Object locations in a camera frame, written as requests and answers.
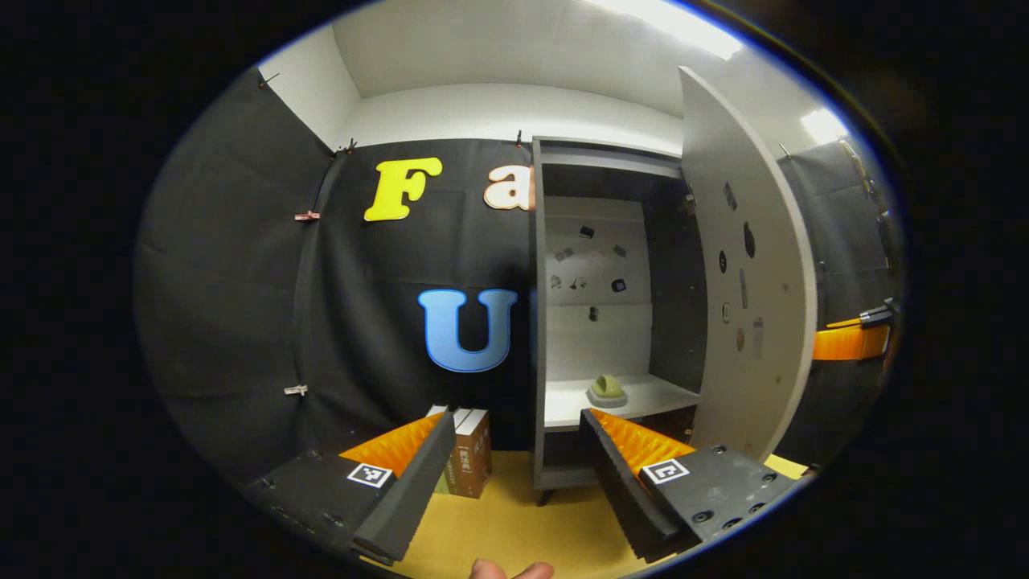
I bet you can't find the thin brown book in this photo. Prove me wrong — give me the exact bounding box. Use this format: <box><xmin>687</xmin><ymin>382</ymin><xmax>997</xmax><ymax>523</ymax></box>
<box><xmin>449</xmin><ymin>408</ymin><xmax>471</xmax><ymax>498</ymax></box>

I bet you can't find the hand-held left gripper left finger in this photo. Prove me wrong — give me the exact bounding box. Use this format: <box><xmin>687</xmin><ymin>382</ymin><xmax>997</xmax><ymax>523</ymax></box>
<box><xmin>240</xmin><ymin>411</ymin><xmax>457</xmax><ymax>565</ymax></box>

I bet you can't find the pale green bottle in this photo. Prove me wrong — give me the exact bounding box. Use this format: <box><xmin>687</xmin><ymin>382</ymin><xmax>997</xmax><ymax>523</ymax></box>
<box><xmin>586</xmin><ymin>374</ymin><xmax>629</xmax><ymax>409</ymax></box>

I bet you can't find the grey cabinet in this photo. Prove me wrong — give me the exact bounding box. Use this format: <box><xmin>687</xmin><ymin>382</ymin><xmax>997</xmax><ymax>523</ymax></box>
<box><xmin>531</xmin><ymin>135</ymin><xmax>708</xmax><ymax>506</ymax></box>

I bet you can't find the black backdrop cloth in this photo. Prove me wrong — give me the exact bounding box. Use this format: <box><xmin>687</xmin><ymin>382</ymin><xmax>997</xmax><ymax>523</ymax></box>
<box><xmin>135</xmin><ymin>68</ymin><xmax>905</xmax><ymax>483</ymax></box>

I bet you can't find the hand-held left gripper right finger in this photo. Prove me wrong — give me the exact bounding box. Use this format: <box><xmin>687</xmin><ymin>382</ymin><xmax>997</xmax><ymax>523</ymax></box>
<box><xmin>578</xmin><ymin>408</ymin><xmax>805</xmax><ymax>564</ymax></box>

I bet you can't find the small ceiling light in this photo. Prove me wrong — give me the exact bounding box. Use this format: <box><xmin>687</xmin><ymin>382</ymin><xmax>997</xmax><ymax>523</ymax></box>
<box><xmin>800</xmin><ymin>109</ymin><xmax>849</xmax><ymax>146</ymax></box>

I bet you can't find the thick brown book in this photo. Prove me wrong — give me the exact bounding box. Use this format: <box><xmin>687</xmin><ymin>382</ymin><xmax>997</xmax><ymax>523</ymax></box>
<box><xmin>462</xmin><ymin>409</ymin><xmax>494</xmax><ymax>499</ymax></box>

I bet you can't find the grey cabinet shelf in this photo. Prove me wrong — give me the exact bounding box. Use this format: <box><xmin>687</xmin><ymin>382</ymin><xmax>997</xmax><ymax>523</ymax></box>
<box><xmin>543</xmin><ymin>374</ymin><xmax>700</xmax><ymax>431</ymax></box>

